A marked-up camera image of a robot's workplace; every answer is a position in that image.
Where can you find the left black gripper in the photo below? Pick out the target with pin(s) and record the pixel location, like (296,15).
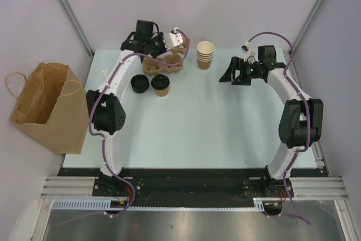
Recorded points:
(159,37)

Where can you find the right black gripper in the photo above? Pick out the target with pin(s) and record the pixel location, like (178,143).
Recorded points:
(238,64)

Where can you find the brown pulp cup carrier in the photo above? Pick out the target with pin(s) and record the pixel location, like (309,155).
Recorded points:
(172,63)

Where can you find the black coffee cup lid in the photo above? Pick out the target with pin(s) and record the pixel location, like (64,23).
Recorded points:
(160,82)

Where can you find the single brown paper cup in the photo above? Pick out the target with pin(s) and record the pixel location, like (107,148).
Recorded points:
(162,92)

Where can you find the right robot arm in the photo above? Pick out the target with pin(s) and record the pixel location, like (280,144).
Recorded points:
(301,121)

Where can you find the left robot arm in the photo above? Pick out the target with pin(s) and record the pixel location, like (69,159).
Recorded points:
(106,114)

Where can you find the stack of paper cups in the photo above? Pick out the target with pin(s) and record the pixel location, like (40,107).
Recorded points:
(205,51)

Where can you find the stack of black lids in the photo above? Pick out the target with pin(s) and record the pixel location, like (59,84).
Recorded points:
(139,83)

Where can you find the brown paper bag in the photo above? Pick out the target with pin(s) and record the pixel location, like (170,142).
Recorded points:
(52,109)

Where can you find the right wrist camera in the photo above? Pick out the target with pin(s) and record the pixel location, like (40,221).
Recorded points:
(249,52)

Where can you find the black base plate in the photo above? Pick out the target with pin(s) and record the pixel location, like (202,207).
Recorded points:
(191,188)

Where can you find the aluminium frame rail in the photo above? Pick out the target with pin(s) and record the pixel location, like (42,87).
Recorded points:
(313,188)

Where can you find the white cable duct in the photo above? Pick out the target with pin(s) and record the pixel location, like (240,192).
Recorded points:
(109,205)

